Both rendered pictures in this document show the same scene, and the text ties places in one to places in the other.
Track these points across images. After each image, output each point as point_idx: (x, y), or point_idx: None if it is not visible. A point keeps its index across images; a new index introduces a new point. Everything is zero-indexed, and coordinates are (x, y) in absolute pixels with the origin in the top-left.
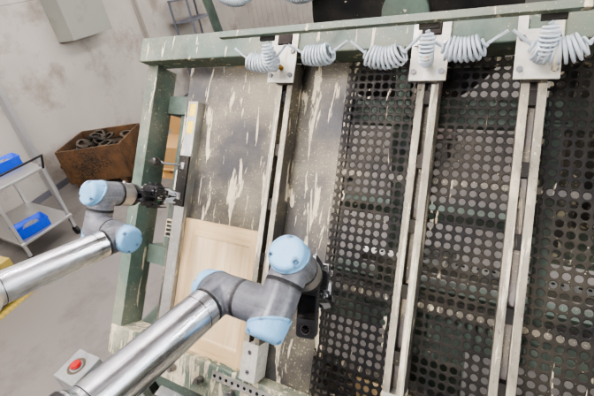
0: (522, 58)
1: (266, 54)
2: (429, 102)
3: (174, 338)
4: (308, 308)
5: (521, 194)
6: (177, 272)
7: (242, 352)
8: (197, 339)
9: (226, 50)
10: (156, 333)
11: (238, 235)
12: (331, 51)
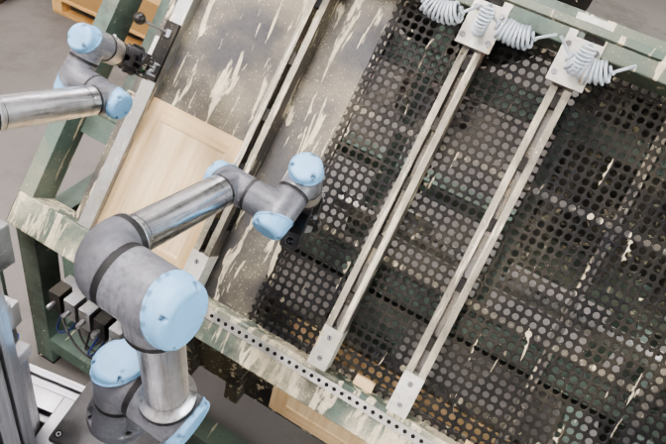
0: (560, 62)
1: None
2: (466, 68)
3: (201, 206)
4: (297, 223)
5: (512, 184)
6: (125, 156)
7: (188, 259)
8: (212, 215)
9: None
10: (188, 197)
11: (215, 137)
12: None
